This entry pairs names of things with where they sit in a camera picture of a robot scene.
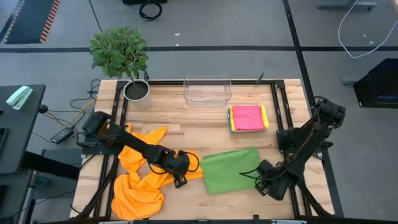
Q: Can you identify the green microfiber towel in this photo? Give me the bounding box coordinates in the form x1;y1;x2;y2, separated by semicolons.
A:
200;147;262;195

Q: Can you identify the orange microfiber towel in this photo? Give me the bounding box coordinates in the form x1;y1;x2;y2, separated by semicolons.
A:
118;123;169;175
111;149;203;221

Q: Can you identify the mint green stapler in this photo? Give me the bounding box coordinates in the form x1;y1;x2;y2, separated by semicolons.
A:
5;85;34;111

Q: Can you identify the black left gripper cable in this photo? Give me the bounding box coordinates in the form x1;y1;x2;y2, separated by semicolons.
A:
147;150;200;175

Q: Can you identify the green leafy plant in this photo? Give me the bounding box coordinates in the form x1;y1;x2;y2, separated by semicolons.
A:
89;26;149;86

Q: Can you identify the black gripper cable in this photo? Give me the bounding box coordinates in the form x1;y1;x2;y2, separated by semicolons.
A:
147;150;200;175
239;169;265;180

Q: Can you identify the clear plastic bin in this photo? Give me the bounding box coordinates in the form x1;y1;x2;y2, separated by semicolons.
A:
182;74;233;109

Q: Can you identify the black metal table frame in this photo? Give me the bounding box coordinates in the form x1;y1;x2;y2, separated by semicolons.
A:
70;79;335;224

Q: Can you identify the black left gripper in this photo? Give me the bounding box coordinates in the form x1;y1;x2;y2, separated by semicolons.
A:
160;151;191;189

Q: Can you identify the grey desk foot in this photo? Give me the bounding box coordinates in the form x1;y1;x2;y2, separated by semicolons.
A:
341;75;363;86
317;0;379;10

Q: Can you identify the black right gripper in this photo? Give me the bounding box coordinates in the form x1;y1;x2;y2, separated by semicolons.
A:
254;159;290;202

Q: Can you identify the black power adapter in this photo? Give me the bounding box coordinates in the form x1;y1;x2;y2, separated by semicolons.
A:
50;126;75;145

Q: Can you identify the blue microfiber towel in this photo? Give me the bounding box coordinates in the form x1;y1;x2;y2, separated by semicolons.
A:
228;108;268;134

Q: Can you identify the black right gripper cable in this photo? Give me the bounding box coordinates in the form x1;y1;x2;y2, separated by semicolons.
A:
239;169;265;180

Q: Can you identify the yellow microfiber towel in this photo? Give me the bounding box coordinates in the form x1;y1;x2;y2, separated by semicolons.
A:
229;105;270;133

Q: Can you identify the black desk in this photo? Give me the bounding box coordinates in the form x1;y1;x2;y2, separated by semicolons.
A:
0;83;47;175

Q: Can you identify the yellow floor cable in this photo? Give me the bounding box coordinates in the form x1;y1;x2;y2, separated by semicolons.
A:
46;99;96;125

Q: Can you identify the black orange-edged floor mat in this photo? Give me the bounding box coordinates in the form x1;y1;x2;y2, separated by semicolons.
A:
0;0;62;44

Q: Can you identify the white floor cable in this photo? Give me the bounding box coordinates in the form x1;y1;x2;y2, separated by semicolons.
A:
338;0;398;59

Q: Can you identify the black cabinet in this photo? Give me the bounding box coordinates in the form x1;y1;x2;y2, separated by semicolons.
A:
353;58;398;109

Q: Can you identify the pink microfiber towel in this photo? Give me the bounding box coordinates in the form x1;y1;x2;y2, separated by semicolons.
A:
232;105;266;131

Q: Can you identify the grey desk base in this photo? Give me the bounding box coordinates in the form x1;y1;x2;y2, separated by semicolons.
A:
30;148;83;200

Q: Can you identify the long black floor cable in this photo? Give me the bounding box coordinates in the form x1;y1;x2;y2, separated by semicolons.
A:
88;0;103;32

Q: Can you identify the coiled black cable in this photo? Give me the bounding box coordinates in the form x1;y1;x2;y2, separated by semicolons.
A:
139;1;163;22

